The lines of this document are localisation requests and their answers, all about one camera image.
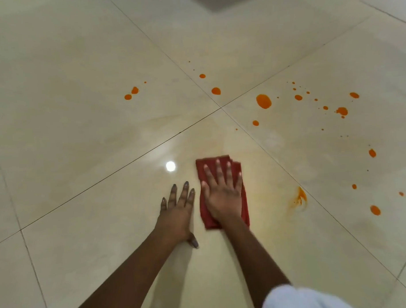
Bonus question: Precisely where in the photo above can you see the person's left hand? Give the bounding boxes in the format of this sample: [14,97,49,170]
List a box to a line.
[152,180,200,251]

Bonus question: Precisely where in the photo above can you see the person's right hand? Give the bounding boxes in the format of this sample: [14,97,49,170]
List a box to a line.
[200,158,245,229]

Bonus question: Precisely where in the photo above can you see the red cloth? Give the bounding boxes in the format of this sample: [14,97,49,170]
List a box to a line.
[195,154,251,230]

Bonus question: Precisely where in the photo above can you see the orange liquid spill drops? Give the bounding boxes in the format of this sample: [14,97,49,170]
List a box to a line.
[122,53,406,225]

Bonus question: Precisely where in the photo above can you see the person's left forearm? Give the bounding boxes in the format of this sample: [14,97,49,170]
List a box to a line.
[64,228,182,308]

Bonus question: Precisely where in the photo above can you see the person's right forearm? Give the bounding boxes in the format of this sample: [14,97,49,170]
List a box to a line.
[222,215,292,308]

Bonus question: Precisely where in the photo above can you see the white fluffy garment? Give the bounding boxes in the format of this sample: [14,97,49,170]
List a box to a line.
[259,281,357,308]

